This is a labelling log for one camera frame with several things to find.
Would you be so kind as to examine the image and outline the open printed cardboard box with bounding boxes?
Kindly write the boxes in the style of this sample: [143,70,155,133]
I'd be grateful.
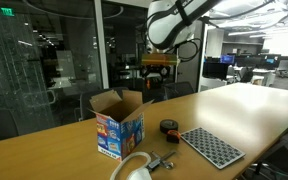
[93,90,152,161]

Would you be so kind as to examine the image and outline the green exit sign left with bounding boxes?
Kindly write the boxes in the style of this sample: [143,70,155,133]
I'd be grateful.
[0,7,15,17]

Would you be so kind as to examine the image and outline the white grey keyboard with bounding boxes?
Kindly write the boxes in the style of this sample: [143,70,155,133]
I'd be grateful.
[181,127,245,169]

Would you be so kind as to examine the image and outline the black chair at right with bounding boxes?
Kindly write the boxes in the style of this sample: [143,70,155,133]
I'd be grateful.
[236,133,288,180]

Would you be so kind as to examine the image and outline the far orange black measuring tape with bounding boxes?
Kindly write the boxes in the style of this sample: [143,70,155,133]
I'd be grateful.
[166,130,181,144]

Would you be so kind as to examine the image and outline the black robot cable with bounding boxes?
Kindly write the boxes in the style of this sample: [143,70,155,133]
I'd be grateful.
[170,0,288,64]

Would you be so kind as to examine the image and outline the black tape roll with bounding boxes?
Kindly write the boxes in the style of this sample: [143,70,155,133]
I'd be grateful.
[160,119,178,134]

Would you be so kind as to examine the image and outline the metal caliper tool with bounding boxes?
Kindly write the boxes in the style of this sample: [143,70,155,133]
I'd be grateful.
[146,150,176,172]

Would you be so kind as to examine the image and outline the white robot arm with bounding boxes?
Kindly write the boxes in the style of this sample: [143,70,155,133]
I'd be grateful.
[141,0,221,62]

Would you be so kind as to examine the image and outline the yellow wrist camera block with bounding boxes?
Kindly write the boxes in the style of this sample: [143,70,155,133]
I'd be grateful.
[141,54,177,66]

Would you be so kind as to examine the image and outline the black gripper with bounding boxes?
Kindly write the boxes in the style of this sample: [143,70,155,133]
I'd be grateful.
[140,65,170,79]

